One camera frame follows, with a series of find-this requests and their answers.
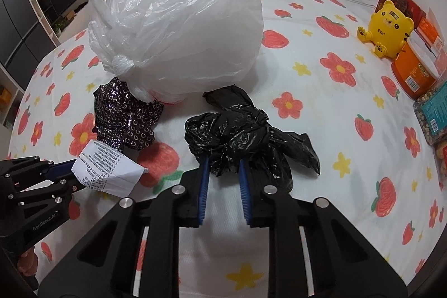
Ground person's left hand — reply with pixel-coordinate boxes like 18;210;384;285
17;245;40;285

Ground orange round container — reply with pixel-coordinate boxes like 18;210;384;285
391;40;441;100

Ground black refrigerator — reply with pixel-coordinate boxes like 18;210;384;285
0;0;61;82

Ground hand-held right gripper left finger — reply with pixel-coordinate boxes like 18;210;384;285
37;156;210;298

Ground large white plastic bag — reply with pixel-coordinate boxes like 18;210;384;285
87;0;264;105

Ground orange flat box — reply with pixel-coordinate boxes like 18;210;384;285
415;17;447;56

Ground white printed paper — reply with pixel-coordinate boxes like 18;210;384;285
72;140;149;197

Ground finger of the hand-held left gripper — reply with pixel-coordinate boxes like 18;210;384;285
0;156;79;185
7;178;82;215

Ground purple patterned foil wrapper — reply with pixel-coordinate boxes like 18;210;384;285
92;76;165;150

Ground red printed box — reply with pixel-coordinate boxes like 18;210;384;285
374;0;427;28

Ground black plastic bag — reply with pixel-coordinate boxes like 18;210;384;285
184;85;321;192

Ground floral strawberry tablecloth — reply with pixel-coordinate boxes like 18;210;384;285
7;0;447;298

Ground clear snack box teal label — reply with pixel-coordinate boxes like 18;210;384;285
414;82;447;145

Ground yellow tiger toy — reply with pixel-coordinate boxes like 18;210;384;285
357;0;416;59

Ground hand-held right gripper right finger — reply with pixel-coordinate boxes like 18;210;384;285
238;158;409;298

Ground clear snack box red label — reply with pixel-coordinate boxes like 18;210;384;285
432;142;447;180

